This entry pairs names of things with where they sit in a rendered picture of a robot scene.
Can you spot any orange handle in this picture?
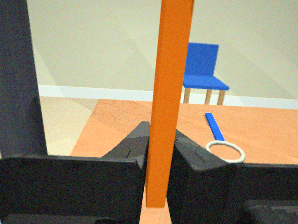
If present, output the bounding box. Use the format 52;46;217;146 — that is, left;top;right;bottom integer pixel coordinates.
145;0;195;208

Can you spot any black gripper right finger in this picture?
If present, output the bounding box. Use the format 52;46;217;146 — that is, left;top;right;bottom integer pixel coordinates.
166;129;298;224

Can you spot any white hoop with blue handle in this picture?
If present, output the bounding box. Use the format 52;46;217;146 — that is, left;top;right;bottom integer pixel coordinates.
205;113;245;163

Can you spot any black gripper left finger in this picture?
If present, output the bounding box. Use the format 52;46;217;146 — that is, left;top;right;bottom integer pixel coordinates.
0;121;150;224

